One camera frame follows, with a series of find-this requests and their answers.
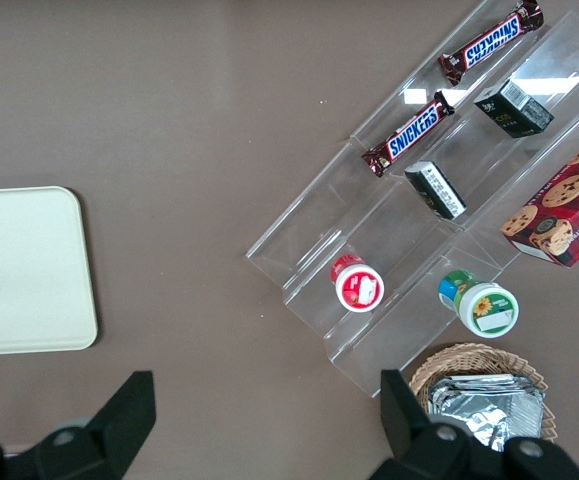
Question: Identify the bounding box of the aluminium foil container stack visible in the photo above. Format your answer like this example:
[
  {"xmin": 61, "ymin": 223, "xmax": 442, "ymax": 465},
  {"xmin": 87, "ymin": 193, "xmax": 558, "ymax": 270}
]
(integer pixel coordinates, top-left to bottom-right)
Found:
[{"xmin": 426, "ymin": 372, "xmax": 546, "ymax": 453}]

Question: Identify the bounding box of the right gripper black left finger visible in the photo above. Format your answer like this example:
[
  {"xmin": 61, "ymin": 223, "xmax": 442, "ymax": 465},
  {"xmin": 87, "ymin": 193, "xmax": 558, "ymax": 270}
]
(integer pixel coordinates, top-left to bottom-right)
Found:
[{"xmin": 6, "ymin": 370, "xmax": 157, "ymax": 480}]

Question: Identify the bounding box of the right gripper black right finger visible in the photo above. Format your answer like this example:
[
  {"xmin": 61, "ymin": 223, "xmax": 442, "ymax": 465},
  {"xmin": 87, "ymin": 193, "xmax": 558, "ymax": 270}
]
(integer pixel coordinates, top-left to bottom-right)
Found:
[{"xmin": 368, "ymin": 369, "xmax": 508, "ymax": 480}]

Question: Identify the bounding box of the light wicker basket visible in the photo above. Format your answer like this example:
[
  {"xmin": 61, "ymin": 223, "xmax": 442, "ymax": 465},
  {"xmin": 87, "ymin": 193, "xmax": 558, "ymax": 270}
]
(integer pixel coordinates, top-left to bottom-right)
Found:
[{"xmin": 407, "ymin": 342, "xmax": 560, "ymax": 446}]

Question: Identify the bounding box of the red chocolate chip cookie box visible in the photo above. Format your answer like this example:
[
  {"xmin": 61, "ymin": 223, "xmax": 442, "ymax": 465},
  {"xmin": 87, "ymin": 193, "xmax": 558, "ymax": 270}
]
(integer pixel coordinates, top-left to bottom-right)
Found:
[{"xmin": 500, "ymin": 123, "xmax": 579, "ymax": 270}]

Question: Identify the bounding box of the green lidded sunflower jar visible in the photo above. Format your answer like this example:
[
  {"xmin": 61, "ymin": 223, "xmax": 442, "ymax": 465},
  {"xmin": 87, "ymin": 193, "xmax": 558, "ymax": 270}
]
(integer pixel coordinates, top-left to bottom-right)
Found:
[{"xmin": 437, "ymin": 269, "xmax": 521, "ymax": 340}]

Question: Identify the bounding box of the beige plastic tray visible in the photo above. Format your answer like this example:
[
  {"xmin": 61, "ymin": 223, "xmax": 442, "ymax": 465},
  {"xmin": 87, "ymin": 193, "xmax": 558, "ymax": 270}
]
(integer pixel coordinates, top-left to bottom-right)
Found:
[{"xmin": 0, "ymin": 185, "xmax": 99, "ymax": 357}]

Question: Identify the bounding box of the red lidded small jar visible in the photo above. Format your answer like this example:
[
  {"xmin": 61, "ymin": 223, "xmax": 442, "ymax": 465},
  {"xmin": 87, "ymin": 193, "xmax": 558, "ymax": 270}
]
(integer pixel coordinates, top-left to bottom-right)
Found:
[{"xmin": 329, "ymin": 253, "xmax": 386, "ymax": 314}]

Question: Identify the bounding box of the small dark green box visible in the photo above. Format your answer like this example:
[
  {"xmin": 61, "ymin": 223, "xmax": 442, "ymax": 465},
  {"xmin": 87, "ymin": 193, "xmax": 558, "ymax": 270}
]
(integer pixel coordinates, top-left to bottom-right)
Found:
[
  {"xmin": 472, "ymin": 77, "xmax": 556, "ymax": 139},
  {"xmin": 403, "ymin": 160, "xmax": 468, "ymax": 222}
]

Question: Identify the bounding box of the Snickers chocolate bar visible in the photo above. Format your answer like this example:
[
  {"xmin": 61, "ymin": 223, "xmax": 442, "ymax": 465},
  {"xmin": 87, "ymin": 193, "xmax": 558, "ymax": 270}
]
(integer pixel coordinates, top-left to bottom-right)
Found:
[
  {"xmin": 361, "ymin": 91, "xmax": 456, "ymax": 179},
  {"xmin": 437, "ymin": 0, "xmax": 545, "ymax": 87}
]

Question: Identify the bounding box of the clear acrylic stepped display stand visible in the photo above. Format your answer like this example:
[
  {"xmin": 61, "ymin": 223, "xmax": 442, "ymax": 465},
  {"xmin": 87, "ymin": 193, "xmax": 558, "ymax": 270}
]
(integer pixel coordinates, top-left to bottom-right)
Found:
[{"xmin": 245, "ymin": 0, "xmax": 579, "ymax": 399}]

